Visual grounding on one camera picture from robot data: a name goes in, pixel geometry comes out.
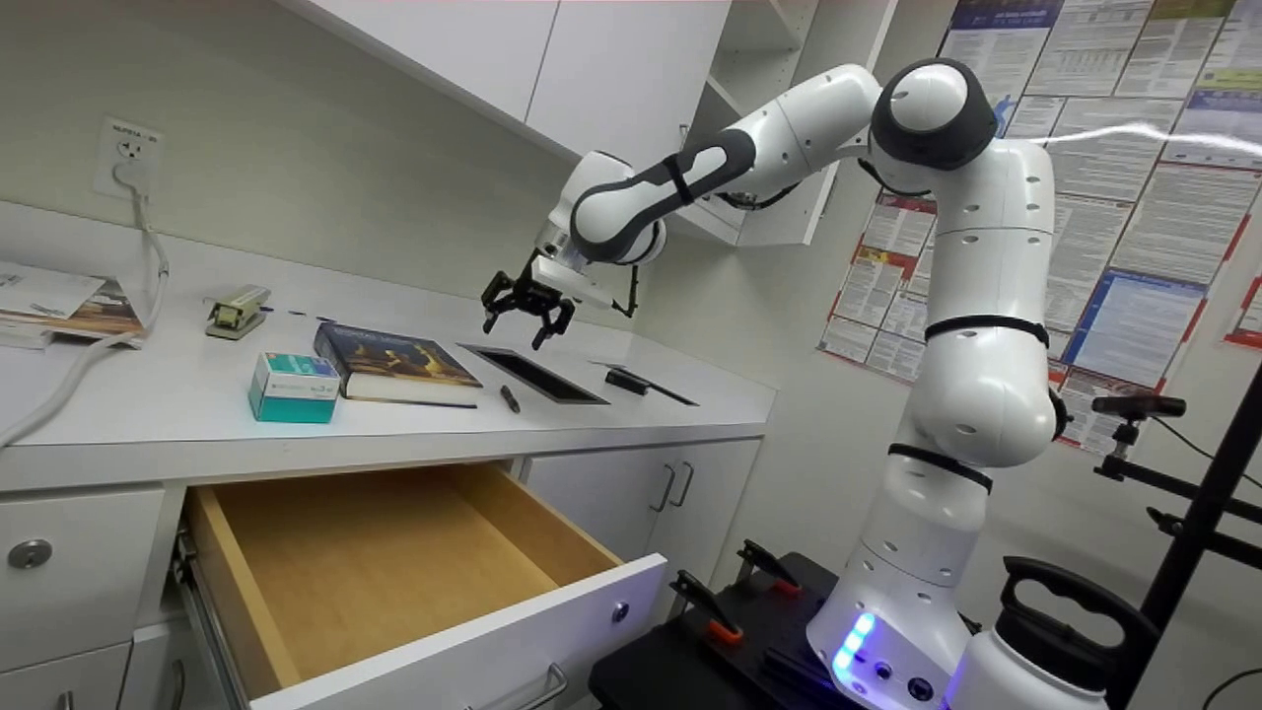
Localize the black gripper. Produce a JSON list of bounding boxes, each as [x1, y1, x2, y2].
[[477, 254, 585, 355]]

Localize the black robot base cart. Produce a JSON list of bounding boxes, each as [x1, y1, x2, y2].
[[586, 547, 870, 710]]

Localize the open wooden drawer white front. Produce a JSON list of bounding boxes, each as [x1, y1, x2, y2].
[[181, 462, 675, 710]]

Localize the closed white drawer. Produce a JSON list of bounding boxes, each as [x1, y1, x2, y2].
[[0, 484, 169, 678]]

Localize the round metal drawer knob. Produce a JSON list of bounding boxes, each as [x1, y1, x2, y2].
[[5, 536, 54, 575]]

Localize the black comb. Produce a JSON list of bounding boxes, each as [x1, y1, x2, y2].
[[602, 362, 698, 409]]

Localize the dark hardcover book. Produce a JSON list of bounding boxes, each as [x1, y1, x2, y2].
[[310, 315, 486, 413]]

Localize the white lower cabinet doors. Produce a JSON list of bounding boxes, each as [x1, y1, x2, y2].
[[515, 436, 770, 591]]

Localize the teal and white box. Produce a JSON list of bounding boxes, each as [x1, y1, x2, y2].
[[244, 350, 345, 432]]

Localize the white upper cabinet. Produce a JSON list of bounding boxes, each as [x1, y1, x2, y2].
[[280, 0, 732, 223]]

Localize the small dark object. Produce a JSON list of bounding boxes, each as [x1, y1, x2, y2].
[[201, 286, 275, 346]]

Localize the white open shelf unit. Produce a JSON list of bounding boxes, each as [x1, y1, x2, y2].
[[679, 0, 903, 254]]

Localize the stack of magazines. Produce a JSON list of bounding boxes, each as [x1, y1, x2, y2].
[[0, 263, 150, 355]]

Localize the black tripod stand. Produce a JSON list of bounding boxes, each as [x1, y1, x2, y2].
[[1087, 367, 1262, 710]]

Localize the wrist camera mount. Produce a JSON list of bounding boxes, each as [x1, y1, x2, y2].
[[528, 248, 645, 325]]

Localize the black clamp orange handle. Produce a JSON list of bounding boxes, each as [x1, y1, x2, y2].
[[732, 536, 807, 605], [668, 564, 749, 650]]

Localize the large multicolour wall poster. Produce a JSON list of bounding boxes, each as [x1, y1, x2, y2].
[[816, 123, 1262, 386]]

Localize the white power cable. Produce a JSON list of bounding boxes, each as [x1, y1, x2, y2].
[[0, 163, 172, 455]]

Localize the white wall outlet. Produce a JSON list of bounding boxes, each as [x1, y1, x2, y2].
[[89, 113, 167, 204]]

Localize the blue header wall poster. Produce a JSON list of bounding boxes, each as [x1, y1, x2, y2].
[[938, 0, 1069, 108]]

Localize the white jug black handle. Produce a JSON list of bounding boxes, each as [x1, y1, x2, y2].
[[942, 551, 1163, 710]]

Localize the blue bordered wall poster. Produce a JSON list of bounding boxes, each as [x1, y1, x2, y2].
[[1055, 263, 1209, 395]]

